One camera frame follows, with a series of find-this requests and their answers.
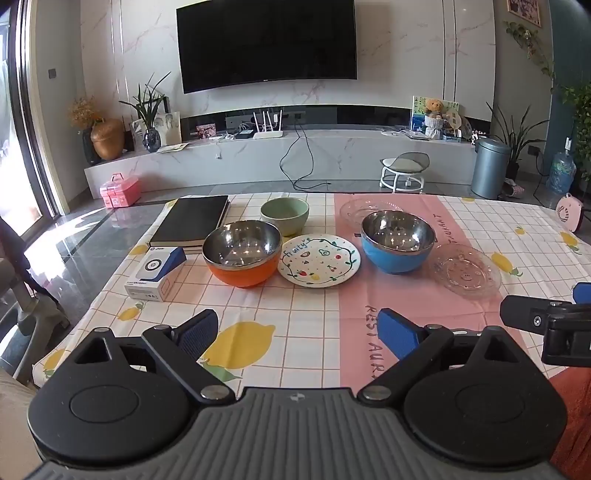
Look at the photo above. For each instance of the white rolling stool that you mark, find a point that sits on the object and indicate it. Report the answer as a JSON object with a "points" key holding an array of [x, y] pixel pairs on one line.
{"points": [[404, 174]]}

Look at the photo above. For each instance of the pink storage box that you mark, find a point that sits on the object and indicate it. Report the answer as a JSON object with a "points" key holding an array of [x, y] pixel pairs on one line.
{"points": [[120, 191]]}

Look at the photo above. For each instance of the framed wall picture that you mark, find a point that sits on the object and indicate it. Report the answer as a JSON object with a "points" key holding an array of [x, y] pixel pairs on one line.
{"points": [[528, 10]]}

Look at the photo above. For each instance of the white fruity painted plate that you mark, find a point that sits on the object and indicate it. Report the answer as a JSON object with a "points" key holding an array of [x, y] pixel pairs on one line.
{"points": [[318, 261]]}

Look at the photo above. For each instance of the white photo frame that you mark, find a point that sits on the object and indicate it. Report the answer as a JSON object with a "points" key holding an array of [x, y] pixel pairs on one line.
{"points": [[168, 127]]}

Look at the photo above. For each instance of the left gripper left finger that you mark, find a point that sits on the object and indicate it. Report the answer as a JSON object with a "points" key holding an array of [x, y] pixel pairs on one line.
{"points": [[177, 350]]}

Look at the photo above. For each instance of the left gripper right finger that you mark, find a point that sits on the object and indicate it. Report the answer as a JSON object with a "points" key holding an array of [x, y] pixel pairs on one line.
{"points": [[420, 351]]}

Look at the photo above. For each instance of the blue steel bowl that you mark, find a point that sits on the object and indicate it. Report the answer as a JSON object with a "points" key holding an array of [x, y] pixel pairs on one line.
{"points": [[397, 242]]}

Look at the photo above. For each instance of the clear glass plate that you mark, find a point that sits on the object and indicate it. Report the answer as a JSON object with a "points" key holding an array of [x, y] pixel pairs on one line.
{"points": [[464, 271], [354, 211]]}

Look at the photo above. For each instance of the white blue product box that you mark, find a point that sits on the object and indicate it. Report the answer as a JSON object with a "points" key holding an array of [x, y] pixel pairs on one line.
{"points": [[153, 278]]}

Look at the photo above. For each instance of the grey metal trash can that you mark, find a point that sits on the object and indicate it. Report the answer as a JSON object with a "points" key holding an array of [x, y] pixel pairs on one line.
{"points": [[492, 157]]}

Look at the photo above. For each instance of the golden brown vase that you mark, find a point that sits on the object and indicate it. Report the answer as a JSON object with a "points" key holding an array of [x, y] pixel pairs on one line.
{"points": [[107, 137]]}

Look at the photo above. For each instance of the black wall television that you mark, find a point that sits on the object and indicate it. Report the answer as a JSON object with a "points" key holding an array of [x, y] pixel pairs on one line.
{"points": [[226, 43]]}

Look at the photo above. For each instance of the blue vase with plant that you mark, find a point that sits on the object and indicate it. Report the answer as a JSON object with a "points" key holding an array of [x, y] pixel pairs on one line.
{"points": [[146, 103]]}

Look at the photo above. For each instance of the blue water jug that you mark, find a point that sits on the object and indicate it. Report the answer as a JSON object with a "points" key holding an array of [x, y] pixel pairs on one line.
{"points": [[562, 170]]}

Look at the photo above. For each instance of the pink round fan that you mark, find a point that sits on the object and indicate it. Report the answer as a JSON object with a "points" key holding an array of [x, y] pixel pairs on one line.
{"points": [[570, 211]]}

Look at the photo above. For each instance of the potted floor plant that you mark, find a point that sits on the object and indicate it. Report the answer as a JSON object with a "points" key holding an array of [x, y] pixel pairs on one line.
{"points": [[515, 135]]}

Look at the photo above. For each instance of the hanging vine plant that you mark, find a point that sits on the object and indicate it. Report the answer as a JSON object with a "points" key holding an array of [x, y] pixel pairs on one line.
{"points": [[568, 67]]}

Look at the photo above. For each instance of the teddy bear toy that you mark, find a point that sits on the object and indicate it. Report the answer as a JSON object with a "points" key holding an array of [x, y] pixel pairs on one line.
{"points": [[434, 118]]}

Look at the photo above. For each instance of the white wifi router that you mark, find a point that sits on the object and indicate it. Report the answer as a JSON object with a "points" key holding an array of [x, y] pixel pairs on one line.
{"points": [[269, 124]]}

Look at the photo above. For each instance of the orange steel bowl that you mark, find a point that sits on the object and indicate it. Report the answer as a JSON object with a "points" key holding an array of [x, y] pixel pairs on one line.
{"points": [[243, 253]]}

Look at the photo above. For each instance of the green ceramic bowl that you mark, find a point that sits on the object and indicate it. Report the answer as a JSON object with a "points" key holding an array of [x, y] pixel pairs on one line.
{"points": [[287, 214]]}

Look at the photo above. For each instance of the black book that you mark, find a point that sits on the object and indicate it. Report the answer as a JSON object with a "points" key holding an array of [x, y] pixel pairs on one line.
{"points": [[189, 222]]}

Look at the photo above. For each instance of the grey chair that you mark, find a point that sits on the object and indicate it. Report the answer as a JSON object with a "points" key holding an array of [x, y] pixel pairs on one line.
{"points": [[37, 313]]}

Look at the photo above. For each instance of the dried yellow flowers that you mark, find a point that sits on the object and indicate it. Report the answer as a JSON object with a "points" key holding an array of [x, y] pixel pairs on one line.
{"points": [[83, 113]]}

